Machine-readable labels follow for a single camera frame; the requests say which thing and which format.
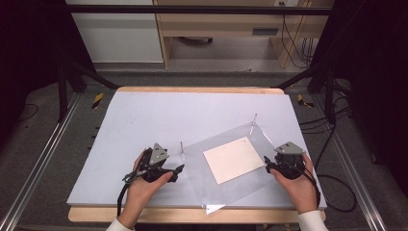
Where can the yellow clamp left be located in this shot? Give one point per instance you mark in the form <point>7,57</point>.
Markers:
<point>97,100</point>

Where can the wooden table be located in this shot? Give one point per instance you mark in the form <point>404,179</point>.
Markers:
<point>179,215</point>

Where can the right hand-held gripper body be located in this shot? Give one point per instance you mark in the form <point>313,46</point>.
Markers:
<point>290,163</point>

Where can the clear acrylic photo frame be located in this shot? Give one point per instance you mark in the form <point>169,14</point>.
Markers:
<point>198,170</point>

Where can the black horizontal frame bar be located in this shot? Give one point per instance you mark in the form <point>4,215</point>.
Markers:
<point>192,10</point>

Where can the dark curtain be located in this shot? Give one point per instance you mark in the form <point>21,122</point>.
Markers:
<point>29,48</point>
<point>375,80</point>

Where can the black object under desk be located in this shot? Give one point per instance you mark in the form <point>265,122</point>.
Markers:
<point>197,40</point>

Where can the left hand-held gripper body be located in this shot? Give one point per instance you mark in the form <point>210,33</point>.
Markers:
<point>153,166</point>

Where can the person's right hand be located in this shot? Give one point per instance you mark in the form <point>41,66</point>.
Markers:
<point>301,192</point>

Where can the black metal stand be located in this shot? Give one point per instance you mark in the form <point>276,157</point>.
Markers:
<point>329,96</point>
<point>62,93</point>

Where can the yellow clamp right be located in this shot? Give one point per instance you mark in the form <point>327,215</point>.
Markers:
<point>301,101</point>

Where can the white table cover board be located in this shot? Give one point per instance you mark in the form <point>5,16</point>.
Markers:
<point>154,118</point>

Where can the picture card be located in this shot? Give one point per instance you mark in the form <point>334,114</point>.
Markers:
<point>234,160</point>

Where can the yellow clamp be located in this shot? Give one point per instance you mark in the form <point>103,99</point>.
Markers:
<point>97,100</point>
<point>301,101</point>

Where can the light wooden desk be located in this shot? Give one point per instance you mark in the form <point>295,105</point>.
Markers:
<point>218,24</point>

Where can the white cabinet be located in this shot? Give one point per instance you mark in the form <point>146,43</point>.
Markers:
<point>118,38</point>

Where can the person's left hand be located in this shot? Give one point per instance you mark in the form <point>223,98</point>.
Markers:
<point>141,192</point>

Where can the aluminium floor rail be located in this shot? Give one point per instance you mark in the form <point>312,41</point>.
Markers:
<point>41,157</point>
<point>352,170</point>

